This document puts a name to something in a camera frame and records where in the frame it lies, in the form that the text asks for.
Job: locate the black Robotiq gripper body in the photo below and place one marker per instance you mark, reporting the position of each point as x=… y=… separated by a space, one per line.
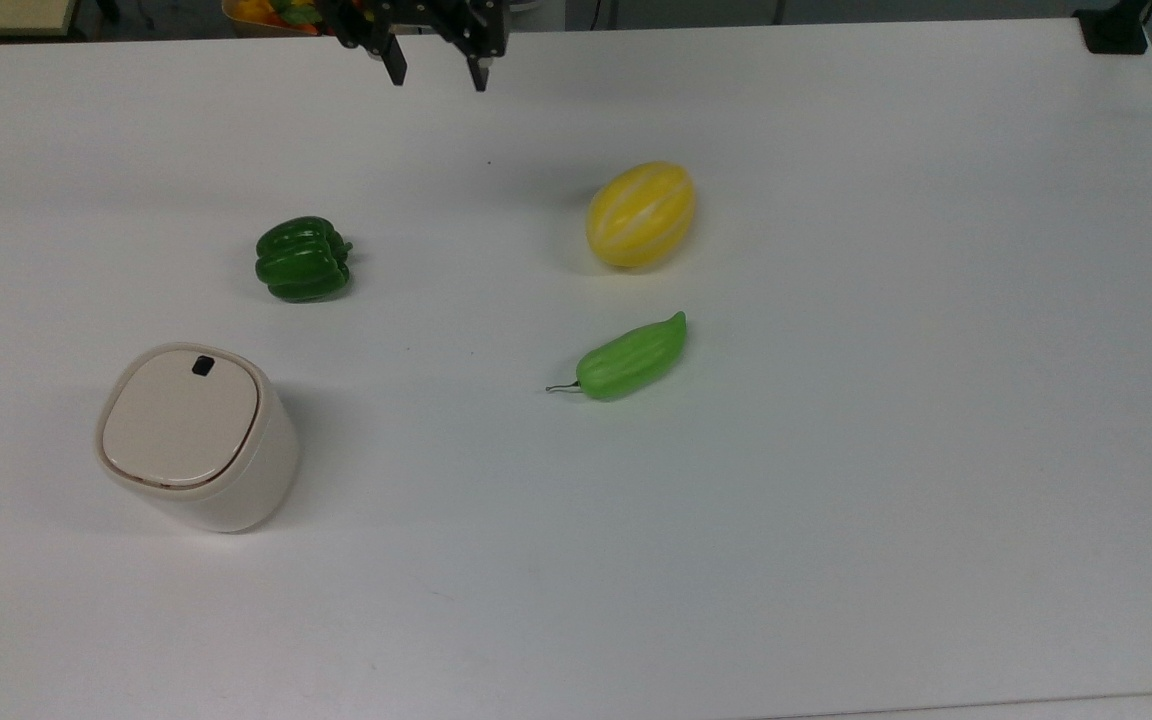
x=426 y=8

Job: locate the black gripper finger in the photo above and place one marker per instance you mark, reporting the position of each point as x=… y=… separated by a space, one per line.
x=486 y=40
x=366 y=28

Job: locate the cream garbage bin with lid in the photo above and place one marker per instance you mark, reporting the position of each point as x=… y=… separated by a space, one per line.
x=186 y=430

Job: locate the basket of toy fruit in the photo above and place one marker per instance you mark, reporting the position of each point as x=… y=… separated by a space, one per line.
x=261 y=12

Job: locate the yellow toy melon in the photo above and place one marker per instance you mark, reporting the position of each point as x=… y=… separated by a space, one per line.
x=641 y=215

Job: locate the dark green toy bell pepper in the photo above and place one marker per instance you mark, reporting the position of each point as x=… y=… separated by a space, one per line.
x=301 y=262

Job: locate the light green toy chili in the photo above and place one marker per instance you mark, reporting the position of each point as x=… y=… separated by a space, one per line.
x=631 y=358

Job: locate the black clamp mount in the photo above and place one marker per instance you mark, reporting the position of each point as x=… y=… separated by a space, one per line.
x=1116 y=30

